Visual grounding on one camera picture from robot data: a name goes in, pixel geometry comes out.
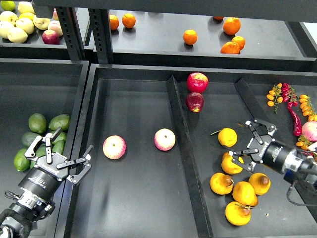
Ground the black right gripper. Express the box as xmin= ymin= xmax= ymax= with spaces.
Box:
xmin=228 ymin=119 xmax=296 ymax=174

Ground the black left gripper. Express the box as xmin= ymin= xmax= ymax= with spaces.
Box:
xmin=17 ymin=126 xmax=94 ymax=201

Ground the yellow pear with stem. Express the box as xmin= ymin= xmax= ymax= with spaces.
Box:
xmin=225 ymin=201 xmax=252 ymax=226

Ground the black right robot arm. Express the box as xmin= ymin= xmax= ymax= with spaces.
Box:
xmin=229 ymin=119 xmax=317 ymax=207

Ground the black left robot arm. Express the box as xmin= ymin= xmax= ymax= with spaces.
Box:
xmin=0 ymin=127 xmax=93 ymax=238

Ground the green avocado lower middle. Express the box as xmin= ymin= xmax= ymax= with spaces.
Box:
xmin=30 ymin=145 xmax=46 ymax=168

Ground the green avocado middle right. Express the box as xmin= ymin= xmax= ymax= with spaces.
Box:
xmin=53 ymin=132 xmax=67 ymax=155

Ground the bright green avocado bottom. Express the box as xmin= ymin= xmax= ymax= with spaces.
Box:
xmin=13 ymin=148 xmax=31 ymax=172

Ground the yellow pear top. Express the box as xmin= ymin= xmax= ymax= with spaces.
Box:
xmin=210 ymin=127 xmax=238 ymax=147

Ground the yellow pear lower right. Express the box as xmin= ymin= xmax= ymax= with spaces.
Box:
xmin=248 ymin=173 xmax=271 ymax=195

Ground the yellow pear middle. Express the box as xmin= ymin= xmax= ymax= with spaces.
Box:
xmin=221 ymin=152 xmax=243 ymax=175

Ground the dark avocado middle left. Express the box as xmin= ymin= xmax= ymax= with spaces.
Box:
xmin=21 ymin=132 xmax=38 ymax=147

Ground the green avocado top left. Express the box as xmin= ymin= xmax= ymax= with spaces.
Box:
xmin=28 ymin=113 xmax=47 ymax=134

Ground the green avocado top right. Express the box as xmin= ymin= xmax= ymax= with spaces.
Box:
xmin=49 ymin=114 xmax=71 ymax=131

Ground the yellow pear lower centre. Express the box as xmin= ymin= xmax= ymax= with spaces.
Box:
xmin=232 ymin=181 xmax=258 ymax=207

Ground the yellow pear lower left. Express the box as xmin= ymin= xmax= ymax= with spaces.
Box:
xmin=210 ymin=173 xmax=234 ymax=195

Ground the red chili pepper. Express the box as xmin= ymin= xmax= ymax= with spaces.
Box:
xmin=287 ymin=102 xmax=302 ymax=137

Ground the mixed cherry tomatoes lower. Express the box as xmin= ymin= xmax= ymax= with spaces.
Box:
xmin=296 ymin=134 xmax=317 ymax=162

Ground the orange cherry tomato bunch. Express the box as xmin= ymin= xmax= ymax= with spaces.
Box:
xmin=266 ymin=83 xmax=283 ymax=113

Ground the white label card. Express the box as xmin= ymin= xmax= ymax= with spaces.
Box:
xmin=308 ymin=142 xmax=317 ymax=152

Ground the pink apple right edge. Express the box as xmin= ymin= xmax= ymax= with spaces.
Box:
xmin=302 ymin=121 xmax=317 ymax=142

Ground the orange tomato bunch right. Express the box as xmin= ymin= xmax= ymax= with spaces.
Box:
xmin=299 ymin=94 xmax=317 ymax=121

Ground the red cherry tomato bunch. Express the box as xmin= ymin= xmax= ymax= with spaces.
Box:
xmin=281 ymin=83 xmax=298 ymax=108

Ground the pink apple left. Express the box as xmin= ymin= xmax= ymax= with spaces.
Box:
xmin=103 ymin=135 xmax=126 ymax=160

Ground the pink apple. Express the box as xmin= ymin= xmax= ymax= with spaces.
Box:
xmin=154 ymin=128 xmax=176 ymax=151
xmin=103 ymin=135 xmax=126 ymax=160

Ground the dark red apple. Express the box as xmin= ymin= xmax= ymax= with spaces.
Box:
xmin=186 ymin=92 xmax=204 ymax=113

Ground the black left tray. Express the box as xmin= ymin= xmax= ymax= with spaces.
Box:
xmin=0 ymin=58 xmax=90 ymax=238

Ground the black tray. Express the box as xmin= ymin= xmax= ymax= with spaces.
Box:
xmin=56 ymin=64 xmax=317 ymax=238
xmin=0 ymin=58 xmax=90 ymax=238

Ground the bright red apple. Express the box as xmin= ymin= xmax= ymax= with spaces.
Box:
xmin=186 ymin=72 xmax=209 ymax=94

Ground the pink apple centre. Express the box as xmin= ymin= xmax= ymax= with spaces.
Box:
xmin=154 ymin=128 xmax=176 ymax=151

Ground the black centre tray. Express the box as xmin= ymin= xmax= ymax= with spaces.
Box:
xmin=56 ymin=64 xmax=317 ymax=238

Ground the orange front right shelf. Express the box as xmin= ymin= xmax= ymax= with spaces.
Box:
xmin=220 ymin=41 xmax=240 ymax=54

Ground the orange shelf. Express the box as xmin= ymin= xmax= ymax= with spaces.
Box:
xmin=220 ymin=41 xmax=240 ymax=54
xmin=183 ymin=29 xmax=198 ymax=45
xmin=232 ymin=36 xmax=246 ymax=50

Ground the black upper shelf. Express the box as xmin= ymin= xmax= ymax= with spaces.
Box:
xmin=111 ymin=11 xmax=317 ymax=72

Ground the large orange upper right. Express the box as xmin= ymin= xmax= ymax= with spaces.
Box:
xmin=223 ymin=17 xmax=241 ymax=35

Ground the red apple on shelf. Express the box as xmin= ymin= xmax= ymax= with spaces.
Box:
xmin=42 ymin=30 xmax=60 ymax=45

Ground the orange centre shelf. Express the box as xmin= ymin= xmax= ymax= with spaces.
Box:
xmin=183 ymin=29 xmax=198 ymax=45

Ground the pale yellow apple front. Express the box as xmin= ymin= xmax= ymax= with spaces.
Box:
xmin=7 ymin=27 xmax=28 ymax=44

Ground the black shelf post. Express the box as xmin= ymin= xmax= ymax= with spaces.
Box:
xmin=88 ymin=8 xmax=114 ymax=64

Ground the orange behind post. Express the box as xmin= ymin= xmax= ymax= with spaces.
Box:
xmin=109 ymin=14 xmax=119 ymax=31

